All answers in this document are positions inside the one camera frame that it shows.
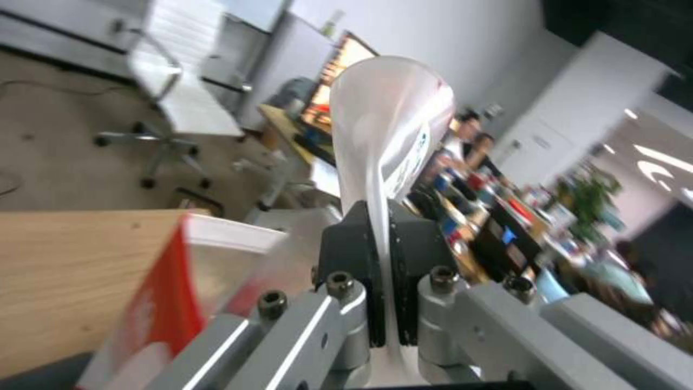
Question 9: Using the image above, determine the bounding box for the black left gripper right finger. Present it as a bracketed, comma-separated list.
[387, 203, 693, 390]

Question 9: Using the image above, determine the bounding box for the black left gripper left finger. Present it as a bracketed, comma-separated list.
[183, 201, 387, 390]

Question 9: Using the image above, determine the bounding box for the white red printed plastic bag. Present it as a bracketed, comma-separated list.
[75, 55, 456, 390]

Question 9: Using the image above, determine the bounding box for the person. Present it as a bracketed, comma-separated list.
[469, 134, 513, 181]
[452, 112, 484, 163]

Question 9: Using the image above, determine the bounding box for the wooden desk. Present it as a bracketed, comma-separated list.
[257, 103, 348, 206]

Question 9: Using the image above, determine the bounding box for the computer monitor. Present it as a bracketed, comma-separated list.
[300, 30, 380, 127]

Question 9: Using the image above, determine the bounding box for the grey backpack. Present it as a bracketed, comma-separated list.
[270, 77, 316, 111]

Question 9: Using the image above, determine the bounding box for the green potted plant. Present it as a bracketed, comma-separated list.
[562, 170, 624, 241]

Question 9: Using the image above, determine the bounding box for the white drawer cabinet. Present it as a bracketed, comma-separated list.
[200, 12, 337, 135]

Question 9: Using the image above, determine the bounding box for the green bottle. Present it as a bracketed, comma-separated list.
[323, 10, 348, 36]

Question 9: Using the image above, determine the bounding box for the white office chair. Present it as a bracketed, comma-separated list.
[94, 0, 256, 190]

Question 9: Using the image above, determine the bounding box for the white desk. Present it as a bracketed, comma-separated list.
[0, 0, 164, 78]

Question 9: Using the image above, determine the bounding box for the black floor cable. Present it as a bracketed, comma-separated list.
[0, 79, 136, 98]

